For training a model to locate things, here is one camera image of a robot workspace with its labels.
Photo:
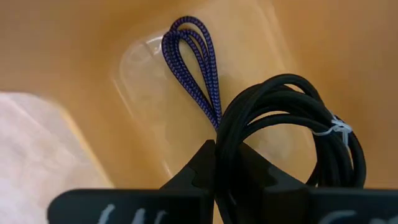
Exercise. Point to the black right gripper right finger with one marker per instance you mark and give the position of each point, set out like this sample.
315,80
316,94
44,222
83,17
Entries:
295,207

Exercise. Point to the white twist tie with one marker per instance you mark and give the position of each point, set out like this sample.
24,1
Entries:
340,127

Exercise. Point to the yellow plastic bin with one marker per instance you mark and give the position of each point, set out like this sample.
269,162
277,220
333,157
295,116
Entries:
62,46

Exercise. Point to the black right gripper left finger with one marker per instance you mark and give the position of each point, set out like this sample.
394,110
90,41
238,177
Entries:
140,207

